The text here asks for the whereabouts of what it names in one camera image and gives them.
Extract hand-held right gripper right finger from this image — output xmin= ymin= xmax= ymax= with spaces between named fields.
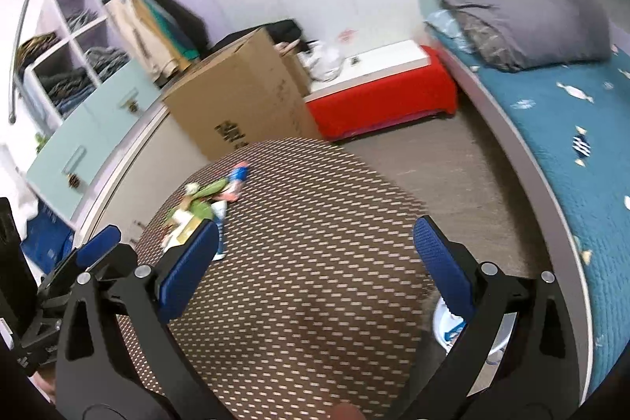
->
xmin=412 ymin=216 xmax=580 ymax=420

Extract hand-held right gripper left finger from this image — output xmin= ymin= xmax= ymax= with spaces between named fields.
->
xmin=55 ymin=219 xmax=220 ymax=420

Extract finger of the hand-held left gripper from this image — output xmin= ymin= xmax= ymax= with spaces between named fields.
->
xmin=37 ymin=224 xmax=139 ymax=303

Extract blue and white wrapper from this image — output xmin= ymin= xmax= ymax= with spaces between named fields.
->
xmin=211 ymin=201 xmax=228 ymax=261

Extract green snack wrapper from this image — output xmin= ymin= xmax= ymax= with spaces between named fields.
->
xmin=183 ymin=181 xmax=232 ymax=220

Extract pale blue plastic bin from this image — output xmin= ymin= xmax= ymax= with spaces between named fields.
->
xmin=432 ymin=296 xmax=515 ymax=364

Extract red and blue wrapper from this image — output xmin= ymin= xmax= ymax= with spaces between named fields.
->
xmin=226 ymin=161 xmax=251 ymax=200

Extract blue bag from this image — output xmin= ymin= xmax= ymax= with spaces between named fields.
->
xmin=22 ymin=202 xmax=76 ymax=277

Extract brown dotted tablecloth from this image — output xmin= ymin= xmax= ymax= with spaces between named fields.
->
xmin=115 ymin=137 xmax=444 ymax=420

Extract light blue drawer unit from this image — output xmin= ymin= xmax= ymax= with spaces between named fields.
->
xmin=24 ymin=57 xmax=167 ymax=225

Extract folded dark clothes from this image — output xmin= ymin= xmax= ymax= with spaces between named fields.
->
xmin=38 ymin=67 xmax=96 ymax=112

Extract red bench with white top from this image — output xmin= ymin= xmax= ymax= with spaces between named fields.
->
xmin=303 ymin=39 xmax=460 ymax=142

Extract large cardboard box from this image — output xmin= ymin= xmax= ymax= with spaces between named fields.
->
xmin=161 ymin=28 xmax=324 ymax=161

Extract folded grey clothes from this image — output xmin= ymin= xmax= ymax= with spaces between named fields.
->
xmin=83 ymin=46 xmax=130 ymax=80

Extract bed with teal cover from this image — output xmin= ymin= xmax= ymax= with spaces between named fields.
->
xmin=428 ymin=9 xmax=630 ymax=394

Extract beige hanging garment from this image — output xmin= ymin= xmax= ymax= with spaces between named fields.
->
xmin=105 ymin=0 xmax=182 ymax=82

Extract grey plaid pillow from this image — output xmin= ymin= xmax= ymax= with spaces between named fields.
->
xmin=461 ymin=13 xmax=523 ymax=70

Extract teal hanging garment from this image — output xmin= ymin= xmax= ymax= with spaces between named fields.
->
xmin=142 ymin=0 xmax=200 ymax=63

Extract light blue pillow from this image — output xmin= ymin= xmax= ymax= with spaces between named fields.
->
xmin=424 ymin=10 xmax=477 ymax=55

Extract white plastic bag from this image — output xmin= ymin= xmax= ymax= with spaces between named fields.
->
xmin=299 ymin=41 xmax=346 ymax=83

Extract black bag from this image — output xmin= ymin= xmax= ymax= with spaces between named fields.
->
xmin=211 ymin=20 xmax=307 ymax=53

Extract black hanging garment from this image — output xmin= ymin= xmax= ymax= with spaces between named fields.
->
xmin=146 ymin=0 xmax=213 ymax=53

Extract grey duvet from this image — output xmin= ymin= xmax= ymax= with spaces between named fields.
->
xmin=437 ymin=0 xmax=614 ymax=73

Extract white bed frame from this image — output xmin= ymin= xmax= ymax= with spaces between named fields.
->
xmin=424 ymin=26 xmax=596 ymax=401

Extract curved metal rail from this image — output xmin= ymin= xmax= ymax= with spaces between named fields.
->
xmin=8 ymin=0 xmax=82 ymax=126

